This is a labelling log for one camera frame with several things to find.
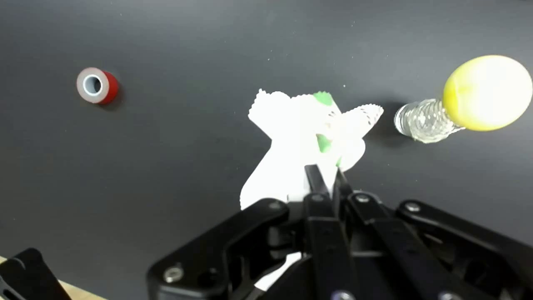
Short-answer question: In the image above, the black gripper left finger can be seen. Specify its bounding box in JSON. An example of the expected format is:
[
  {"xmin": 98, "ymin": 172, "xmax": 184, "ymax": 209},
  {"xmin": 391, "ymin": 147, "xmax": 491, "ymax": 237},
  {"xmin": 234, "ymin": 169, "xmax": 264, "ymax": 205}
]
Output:
[{"xmin": 145, "ymin": 164, "xmax": 358, "ymax": 300}]

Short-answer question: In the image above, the red tape roll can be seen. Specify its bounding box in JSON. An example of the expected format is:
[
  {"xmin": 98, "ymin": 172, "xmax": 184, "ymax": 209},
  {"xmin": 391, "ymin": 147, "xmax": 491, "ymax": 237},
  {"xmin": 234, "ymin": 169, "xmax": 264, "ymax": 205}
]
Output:
[{"xmin": 75, "ymin": 65, "xmax": 121, "ymax": 109}]

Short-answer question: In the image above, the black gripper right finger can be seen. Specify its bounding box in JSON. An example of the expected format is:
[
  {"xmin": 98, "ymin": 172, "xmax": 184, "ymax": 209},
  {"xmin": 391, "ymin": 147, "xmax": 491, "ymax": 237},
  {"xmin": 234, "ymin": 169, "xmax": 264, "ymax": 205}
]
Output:
[{"xmin": 331, "ymin": 169, "xmax": 533, "ymax": 300}]

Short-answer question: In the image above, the yellow ball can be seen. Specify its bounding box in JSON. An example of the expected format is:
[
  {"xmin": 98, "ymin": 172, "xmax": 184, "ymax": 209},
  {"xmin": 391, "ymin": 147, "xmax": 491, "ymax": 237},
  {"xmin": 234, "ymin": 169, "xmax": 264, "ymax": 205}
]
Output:
[{"xmin": 441, "ymin": 54, "xmax": 533, "ymax": 134}]

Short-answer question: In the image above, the clear drinking glass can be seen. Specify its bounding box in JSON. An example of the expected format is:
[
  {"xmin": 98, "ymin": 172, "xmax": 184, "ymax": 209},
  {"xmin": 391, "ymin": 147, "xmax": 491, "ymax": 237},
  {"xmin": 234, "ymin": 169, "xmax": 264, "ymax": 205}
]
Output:
[{"xmin": 393, "ymin": 97, "xmax": 466, "ymax": 145}]

